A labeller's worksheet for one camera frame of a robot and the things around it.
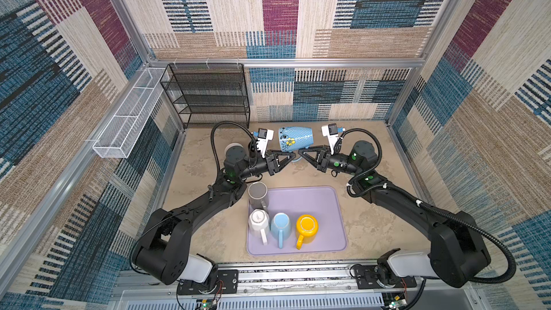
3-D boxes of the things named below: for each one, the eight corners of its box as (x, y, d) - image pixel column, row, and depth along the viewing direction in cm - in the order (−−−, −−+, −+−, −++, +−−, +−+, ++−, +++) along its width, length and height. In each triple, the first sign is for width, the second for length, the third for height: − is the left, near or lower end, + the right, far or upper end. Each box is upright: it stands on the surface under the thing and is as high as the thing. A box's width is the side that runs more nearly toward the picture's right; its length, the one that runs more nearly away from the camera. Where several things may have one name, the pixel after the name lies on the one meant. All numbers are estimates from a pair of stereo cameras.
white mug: (250, 244, 82) (246, 236, 74) (252, 219, 88) (249, 209, 80) (269, 244, 81) (268, 236, 74) (270, 219, 88) (269, 209, 80)
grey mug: (250, 215, 90) (247, 202, 81) (252, 195, 96) (249, 181, 87) (268, 215, 90) (266, 202, 81) (268, 195, 96) (267, 181, 87)
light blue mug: (280, 249, 80) (280, 242, 74) (267, 228, 85) (266, 219, 78) (296, 238, 83) (297, 230, 76) (283, 218, 88) (283, 209, 81)
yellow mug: (296, 249, 81) (298, 241, 74) (295, 224, 87) (296, 214, 80) (317, 249, 81) (320, 241, 74) (314, 224, 87) (317, 214, 80)
